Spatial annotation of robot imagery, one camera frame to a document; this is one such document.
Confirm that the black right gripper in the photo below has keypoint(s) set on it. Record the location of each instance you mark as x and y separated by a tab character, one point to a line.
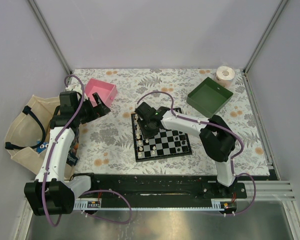
147	135

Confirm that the aluminium frame post left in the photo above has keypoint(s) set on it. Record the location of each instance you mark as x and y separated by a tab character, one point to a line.
49	35

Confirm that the floral patterned table mat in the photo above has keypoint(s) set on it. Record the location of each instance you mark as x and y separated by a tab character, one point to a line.
106	145

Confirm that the beige canvas tote bag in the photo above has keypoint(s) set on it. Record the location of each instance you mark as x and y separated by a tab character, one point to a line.
26	132

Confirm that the pink square tray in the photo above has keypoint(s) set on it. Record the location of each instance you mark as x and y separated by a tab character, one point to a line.
105	90

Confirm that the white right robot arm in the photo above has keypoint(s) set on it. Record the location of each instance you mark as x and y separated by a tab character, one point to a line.
216	137

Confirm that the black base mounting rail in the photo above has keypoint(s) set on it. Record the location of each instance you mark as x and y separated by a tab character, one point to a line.
159	193

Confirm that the toilet paper roll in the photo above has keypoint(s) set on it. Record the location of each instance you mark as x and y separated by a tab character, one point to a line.
224	76

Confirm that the aluminium frame post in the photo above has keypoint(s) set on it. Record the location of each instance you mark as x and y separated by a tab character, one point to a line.
268	30
49	35

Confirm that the blue printed package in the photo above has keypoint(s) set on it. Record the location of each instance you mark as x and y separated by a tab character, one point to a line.
41	146

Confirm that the aluminium frame post right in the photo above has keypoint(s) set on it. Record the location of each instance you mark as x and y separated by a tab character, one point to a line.
268	30

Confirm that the black and white chessboard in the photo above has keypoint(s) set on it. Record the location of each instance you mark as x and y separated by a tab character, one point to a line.
161	146

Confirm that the green square tray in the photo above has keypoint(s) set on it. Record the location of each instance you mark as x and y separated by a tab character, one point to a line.
209	97

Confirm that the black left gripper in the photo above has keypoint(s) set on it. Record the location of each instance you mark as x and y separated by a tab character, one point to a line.
97	111

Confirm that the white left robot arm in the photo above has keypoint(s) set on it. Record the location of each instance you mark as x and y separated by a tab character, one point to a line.
49	194

